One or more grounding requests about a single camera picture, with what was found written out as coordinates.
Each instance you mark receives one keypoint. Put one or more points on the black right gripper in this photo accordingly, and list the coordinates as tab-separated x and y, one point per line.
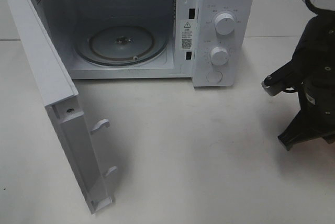
317	118

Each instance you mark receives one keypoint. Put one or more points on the round white door-release button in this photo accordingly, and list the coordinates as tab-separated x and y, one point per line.
214	77

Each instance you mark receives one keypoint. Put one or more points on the white microwave door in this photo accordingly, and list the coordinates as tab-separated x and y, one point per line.
61	101

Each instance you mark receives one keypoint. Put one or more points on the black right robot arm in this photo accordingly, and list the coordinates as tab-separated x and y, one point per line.
315	52

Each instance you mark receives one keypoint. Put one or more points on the lower white timer knob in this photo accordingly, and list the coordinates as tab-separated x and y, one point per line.
219	56

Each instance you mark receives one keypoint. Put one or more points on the upper white power knob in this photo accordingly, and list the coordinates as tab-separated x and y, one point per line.
224	23

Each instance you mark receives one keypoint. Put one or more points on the white microwave oven body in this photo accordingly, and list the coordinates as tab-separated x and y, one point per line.
68	19

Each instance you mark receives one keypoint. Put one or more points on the white warning label sticker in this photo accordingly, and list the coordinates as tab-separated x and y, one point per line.
186	34

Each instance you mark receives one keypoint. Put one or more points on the glass microwave turntable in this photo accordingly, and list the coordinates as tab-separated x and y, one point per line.
121	45

